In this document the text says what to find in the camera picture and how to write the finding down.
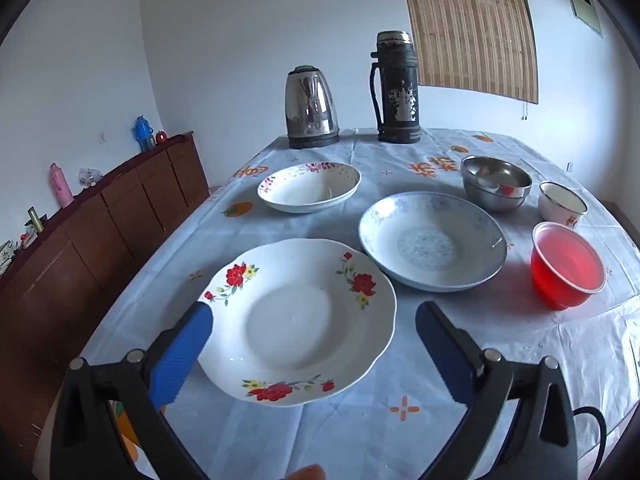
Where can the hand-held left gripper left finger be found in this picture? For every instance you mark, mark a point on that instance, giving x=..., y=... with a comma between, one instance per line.
x=181, y=355

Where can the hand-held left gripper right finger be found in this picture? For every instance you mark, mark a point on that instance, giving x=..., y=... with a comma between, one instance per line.
x=445, y=350

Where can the blue patterned plate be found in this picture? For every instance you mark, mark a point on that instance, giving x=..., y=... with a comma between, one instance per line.
x=430, y=245

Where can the white plate with red flowers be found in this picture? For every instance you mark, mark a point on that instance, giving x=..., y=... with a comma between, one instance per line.
x=290, y=320

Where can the red plastic bowl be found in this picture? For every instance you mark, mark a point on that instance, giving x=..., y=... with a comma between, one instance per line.
x=560, y=270

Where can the stainless steel bowl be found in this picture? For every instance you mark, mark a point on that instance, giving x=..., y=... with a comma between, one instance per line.
x=495, y=195

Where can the white plate with pink flowers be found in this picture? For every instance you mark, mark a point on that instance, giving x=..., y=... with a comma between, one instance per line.
x=305, y=192

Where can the white tablecloth with orange print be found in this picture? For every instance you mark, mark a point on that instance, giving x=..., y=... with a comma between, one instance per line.
x=165, y=270

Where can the brown wooden sideboard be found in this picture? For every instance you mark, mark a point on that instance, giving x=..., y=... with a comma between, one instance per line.
x=75, y=270

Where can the green and gold bottle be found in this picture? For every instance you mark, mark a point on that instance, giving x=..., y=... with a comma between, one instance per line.
x=35, y=220

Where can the clear plastic bag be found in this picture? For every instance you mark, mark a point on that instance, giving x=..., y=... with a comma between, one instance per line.
x=90, y=177

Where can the pink thermos bottle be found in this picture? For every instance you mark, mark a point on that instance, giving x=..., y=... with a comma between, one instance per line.
x=62, y=187

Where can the small red ornament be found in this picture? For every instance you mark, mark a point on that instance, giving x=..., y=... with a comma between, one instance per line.
x=161, y=137

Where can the blue thermos bottle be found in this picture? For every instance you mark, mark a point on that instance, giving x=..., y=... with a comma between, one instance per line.
x=143, y=135

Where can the worn black thermos flask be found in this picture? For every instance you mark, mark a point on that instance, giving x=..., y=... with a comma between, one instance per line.
x=397, y=100

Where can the stainless steel electric kettle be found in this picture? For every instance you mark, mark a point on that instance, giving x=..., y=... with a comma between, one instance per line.
x=310, y=110

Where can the bamboo window blind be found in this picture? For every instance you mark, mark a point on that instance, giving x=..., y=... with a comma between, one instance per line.
x=470, y=25

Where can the wall electrical panel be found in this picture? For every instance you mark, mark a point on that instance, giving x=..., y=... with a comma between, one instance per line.
x=585, y=7

